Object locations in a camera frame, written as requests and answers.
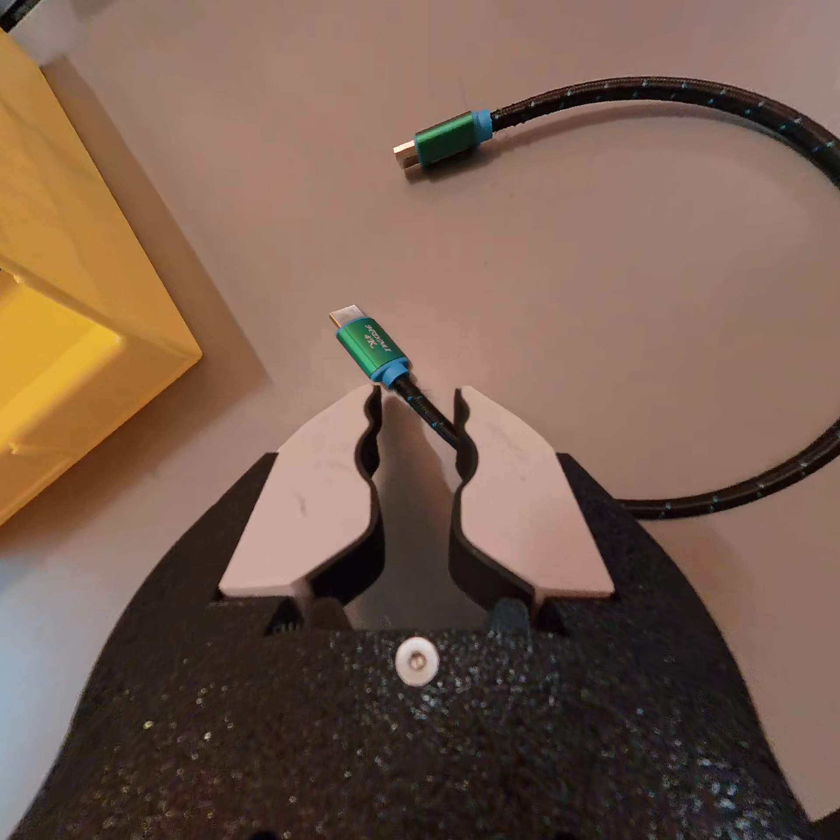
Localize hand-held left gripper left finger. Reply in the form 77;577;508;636
218;382;386;601

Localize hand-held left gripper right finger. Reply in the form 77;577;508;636
448;385;616;610

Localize black braided cable green plugs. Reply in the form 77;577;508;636
328;75;840;522

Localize yellow plastic bin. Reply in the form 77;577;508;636
0;29;203;526

